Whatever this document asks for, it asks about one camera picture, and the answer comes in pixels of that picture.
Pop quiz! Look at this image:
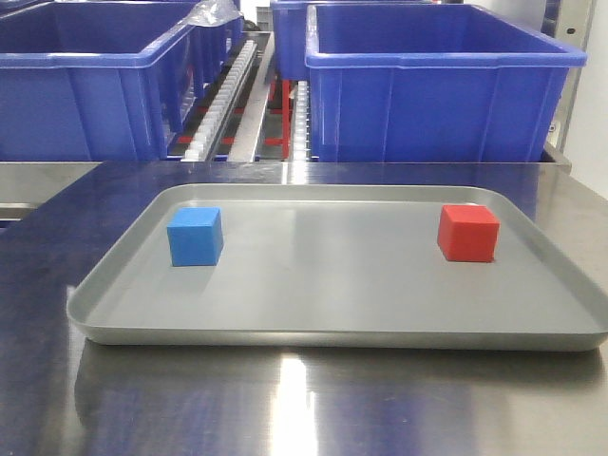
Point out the clear plastic film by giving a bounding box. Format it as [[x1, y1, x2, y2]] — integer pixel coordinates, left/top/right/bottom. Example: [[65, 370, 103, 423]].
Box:
[[185, 0, 242, 28]]

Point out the perforated steel shelf post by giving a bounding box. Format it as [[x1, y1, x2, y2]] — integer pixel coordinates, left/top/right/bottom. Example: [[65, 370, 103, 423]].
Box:
[[541, 0, 597, 172]]

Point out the right white roller track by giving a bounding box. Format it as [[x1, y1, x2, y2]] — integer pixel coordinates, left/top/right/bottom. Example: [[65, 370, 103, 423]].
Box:
[[288, 81, 311, 162]]

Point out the white roller track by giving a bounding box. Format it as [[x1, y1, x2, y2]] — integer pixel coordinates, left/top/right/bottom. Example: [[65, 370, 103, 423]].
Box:
[[181, 40, 257, 162], [288, 81, 311, 162]]

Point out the rear left blue bin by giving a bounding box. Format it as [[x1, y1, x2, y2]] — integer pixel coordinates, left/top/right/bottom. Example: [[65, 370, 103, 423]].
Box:
[[193, 1, 244, 95]]

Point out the front left blue bin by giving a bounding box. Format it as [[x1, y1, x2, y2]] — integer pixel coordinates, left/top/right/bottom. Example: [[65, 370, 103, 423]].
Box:
[[1, 1, 200, 162]]

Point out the red cube block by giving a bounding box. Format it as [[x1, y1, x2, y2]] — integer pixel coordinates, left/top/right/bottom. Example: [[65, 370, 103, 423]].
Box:
[[437, 204, 501, 263]]

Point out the blue cube block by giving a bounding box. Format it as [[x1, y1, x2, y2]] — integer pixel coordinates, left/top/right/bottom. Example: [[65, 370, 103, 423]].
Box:
[[166, 207, 223, 267]]

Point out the front right blue bin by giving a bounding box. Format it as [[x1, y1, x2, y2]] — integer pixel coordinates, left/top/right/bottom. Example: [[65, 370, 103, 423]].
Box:
[[305, 2, 587, 162]]

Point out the blue bin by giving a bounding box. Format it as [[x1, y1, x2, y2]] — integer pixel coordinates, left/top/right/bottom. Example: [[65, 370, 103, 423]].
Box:
[[305, 2, 587, 162], [1, 1, 200, 162], [193, 1, 244, 95]]

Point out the left white roller track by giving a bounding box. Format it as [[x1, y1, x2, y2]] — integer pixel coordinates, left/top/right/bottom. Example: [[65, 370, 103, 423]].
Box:
[[181, 40, 257, 162]]

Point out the grey metal tray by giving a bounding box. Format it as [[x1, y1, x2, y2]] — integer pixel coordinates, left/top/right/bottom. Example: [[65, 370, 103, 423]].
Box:
[[66, 183, 607, 352]]

